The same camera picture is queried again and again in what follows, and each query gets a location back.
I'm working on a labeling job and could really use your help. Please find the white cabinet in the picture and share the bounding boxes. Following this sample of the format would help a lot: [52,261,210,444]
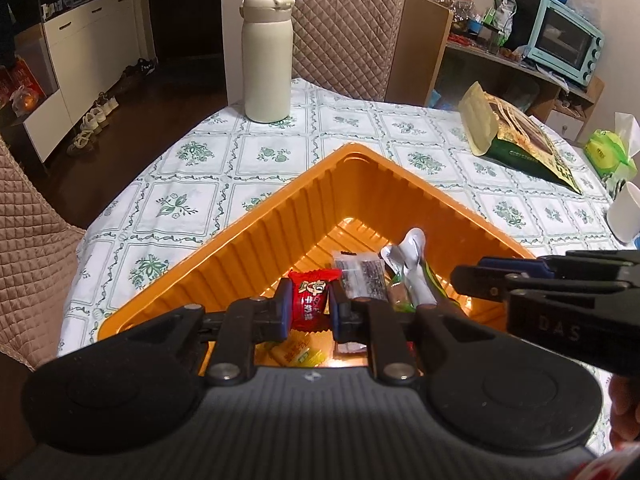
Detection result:
[0,0,161,163]

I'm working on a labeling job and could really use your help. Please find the silver snack packet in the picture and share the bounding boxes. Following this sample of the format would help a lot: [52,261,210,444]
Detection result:
[380,227,438,308]

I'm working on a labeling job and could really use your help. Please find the orange-lid plastic jar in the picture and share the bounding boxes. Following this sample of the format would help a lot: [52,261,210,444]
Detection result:
[434,0,476,36]

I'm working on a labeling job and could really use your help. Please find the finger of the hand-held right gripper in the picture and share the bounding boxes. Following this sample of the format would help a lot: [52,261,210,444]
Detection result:
[477,255,556,281]
[450,265,521,304]

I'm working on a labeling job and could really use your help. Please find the red picture-print snack packet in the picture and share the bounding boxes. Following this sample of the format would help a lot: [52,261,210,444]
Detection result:
[287,267,342,332]

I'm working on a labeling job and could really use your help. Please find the white thermos bottle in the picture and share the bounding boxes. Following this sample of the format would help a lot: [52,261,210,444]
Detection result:
[239,0,297,123]

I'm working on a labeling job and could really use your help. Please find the wooden shelf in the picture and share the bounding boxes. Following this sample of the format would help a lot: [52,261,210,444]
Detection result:
[385,0,606,146]

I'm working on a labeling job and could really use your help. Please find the chair with quilted cover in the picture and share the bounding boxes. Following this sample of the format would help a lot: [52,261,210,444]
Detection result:
[0,135,87,373]

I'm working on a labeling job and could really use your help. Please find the black clear snack packet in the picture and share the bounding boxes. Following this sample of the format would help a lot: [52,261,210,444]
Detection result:
[332,255,388,303]

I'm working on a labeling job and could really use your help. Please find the quilted chair back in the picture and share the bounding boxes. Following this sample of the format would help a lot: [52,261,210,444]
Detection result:
[272,0,407,102]

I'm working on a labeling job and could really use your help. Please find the small clear candy packet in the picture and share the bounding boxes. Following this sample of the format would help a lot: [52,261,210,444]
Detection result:
[387,282,416,311]

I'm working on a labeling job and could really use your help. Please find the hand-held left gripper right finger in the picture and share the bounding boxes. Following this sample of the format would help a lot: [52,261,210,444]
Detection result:
[327,282,506,386]

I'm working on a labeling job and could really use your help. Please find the light blue toaster oven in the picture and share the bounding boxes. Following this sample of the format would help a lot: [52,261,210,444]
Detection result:
[525,0,606,88]

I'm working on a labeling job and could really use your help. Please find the red box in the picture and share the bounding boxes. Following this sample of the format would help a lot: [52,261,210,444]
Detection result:
[0,57,48,108]

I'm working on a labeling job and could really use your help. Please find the green snack packet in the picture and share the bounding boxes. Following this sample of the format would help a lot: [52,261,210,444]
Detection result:
[390,260,463,311]

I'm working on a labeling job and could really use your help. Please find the yellow snack packet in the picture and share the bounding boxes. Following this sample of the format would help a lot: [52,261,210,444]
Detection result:
[267,335,326,368]

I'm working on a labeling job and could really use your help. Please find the green white bag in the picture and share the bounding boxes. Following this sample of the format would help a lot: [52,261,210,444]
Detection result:
[482,0,518,43]

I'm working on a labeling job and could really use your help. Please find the green tissue pack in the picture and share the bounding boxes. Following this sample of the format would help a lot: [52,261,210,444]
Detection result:
[584,112,640,181]

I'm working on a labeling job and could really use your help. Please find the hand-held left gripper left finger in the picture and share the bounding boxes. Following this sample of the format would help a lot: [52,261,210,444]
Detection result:
[95,277,294,387]

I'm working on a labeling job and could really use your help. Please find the plain white mug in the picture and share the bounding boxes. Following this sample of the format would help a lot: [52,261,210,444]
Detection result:
[606,181,640,246]

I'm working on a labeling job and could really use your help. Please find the dark shoe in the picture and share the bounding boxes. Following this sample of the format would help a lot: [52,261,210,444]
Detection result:
[117,57,157,81]

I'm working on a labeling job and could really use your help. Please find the large green snack bag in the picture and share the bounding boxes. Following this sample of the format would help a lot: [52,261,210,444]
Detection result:
[458,81,585,196]

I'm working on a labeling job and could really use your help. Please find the person's right hand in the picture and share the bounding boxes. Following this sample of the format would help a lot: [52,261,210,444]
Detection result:
[607,375,640,453]

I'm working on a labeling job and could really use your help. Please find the orange plastic tray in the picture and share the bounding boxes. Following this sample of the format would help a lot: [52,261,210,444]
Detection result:
[97,142,538,376]

